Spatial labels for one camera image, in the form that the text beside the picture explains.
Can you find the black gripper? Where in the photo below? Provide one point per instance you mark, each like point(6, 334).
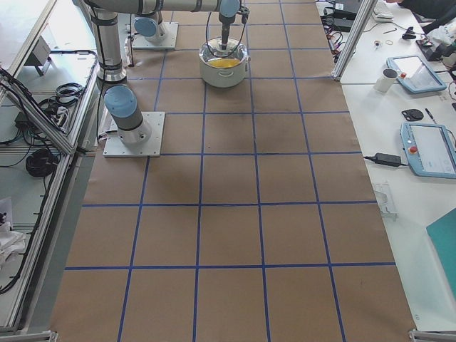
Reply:
point(225, 28)

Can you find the glass pot lid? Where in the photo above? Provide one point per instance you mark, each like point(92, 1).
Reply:
point(212, 50)

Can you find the yellow corn cob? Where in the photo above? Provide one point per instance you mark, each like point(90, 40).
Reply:
point(224, 62)

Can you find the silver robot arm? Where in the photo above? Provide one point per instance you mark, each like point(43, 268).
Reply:
point(121, 101)
point(150, 26)

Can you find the black power brick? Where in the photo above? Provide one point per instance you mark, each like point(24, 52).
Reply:
point(341, 24)

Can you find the white mug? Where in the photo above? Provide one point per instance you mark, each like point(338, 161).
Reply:
point(385, 81)

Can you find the white power strip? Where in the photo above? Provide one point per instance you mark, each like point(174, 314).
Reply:
point(60, 116)

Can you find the far blue teach pendant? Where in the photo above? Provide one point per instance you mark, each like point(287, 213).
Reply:
point(415, 74)

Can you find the blue teach pendant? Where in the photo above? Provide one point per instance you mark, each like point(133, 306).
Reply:
point(415, 74)
point(428, 149)

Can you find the black power adapter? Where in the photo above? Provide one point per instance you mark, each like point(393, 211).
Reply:
point(387, 159)

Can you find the black computer mouse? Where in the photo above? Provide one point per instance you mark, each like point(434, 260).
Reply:
point(412, 115)

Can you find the black pen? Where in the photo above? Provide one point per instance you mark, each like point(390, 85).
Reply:
point(430, 115)

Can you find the clear plastic holder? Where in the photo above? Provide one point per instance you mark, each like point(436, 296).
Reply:
point(384, 198)

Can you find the near blue teach pendant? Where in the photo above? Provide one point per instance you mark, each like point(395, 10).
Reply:
point(428, 149)

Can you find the teal cutting mat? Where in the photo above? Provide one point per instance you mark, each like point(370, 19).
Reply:
point(442, 234)

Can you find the black and white cloth pile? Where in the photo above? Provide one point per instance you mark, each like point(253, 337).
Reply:
point(13, 242)

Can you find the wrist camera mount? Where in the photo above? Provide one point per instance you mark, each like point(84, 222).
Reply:
point(244, 12)

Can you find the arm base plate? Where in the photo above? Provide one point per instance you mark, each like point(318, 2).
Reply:
point(168, 43)
point(146, 140)

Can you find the aluminium frame post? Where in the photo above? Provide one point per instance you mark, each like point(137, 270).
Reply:
point(363, 15)

